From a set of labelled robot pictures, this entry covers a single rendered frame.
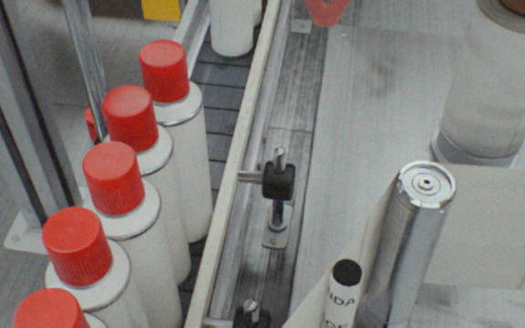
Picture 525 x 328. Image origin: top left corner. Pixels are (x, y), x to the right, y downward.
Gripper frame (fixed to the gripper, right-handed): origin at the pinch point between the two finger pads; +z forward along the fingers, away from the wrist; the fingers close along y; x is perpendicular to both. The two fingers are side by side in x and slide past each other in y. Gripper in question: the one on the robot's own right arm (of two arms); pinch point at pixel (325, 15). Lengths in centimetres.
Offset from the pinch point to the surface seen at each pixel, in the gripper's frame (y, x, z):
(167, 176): -13.0, 9.8, 5.5
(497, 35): 3.6, -14.0, 3.2
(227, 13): 17.8, 11.7, 12.8
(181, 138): -8.9, 9.8, 5.8
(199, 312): -17.4, 7.6, 16.5
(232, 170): -2.4, 7.6, 16.4
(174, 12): -0.5, 11.8, 0.3
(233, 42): 18.0, 11.2, 16.9
